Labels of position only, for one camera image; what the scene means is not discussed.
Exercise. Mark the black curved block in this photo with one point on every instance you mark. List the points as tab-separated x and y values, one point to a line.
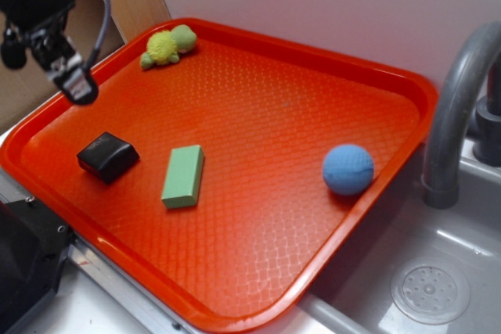
107	157

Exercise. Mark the grey toy sink basin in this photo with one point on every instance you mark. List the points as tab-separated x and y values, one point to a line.
352	294

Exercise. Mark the dark faucet handle knob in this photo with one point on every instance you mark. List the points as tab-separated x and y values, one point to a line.
487	115

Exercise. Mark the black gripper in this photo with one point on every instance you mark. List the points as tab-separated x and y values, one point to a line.
39	25

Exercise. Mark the green rectangular block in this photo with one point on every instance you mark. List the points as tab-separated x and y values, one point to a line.
182	182

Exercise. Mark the round sink drain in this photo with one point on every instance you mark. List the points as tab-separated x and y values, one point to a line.
430	291

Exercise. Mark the black box with screws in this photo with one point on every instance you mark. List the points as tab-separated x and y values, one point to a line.
34	248

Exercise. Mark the grey curved faucet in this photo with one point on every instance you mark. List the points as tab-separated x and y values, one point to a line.
464	85

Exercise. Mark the blue textured ball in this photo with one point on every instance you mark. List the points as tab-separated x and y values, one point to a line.
348	170

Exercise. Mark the green yellow plush turtle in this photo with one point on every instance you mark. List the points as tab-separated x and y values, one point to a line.
166	47

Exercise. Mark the red plastic tray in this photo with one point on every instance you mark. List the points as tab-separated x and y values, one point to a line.
265	112

